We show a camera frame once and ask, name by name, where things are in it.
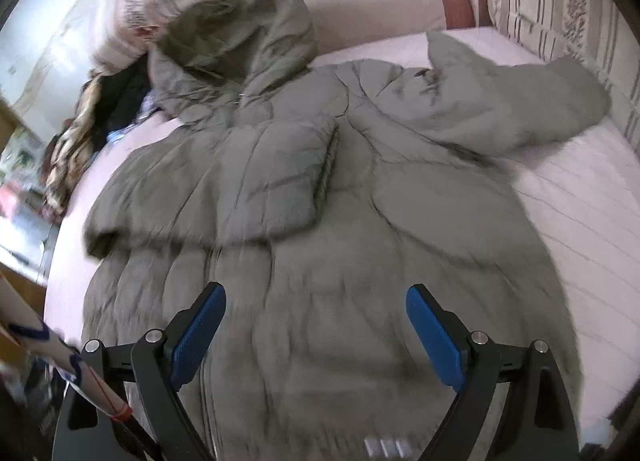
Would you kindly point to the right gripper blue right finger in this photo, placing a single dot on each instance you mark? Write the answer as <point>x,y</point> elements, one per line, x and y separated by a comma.
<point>442,334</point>

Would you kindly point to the black garment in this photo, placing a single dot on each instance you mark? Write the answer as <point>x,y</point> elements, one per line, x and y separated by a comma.
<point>121,96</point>

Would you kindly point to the olive green puffer jacket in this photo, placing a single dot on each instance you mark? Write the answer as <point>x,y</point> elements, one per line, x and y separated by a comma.
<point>320,220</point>

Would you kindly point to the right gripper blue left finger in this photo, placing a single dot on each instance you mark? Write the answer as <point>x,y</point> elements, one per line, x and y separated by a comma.
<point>190,333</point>

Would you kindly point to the blue patterned cloth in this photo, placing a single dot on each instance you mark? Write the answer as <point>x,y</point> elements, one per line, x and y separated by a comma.
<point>147,109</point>

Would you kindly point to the beige brown patterned blanket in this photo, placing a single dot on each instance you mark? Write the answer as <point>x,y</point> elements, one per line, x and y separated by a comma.
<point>69,153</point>

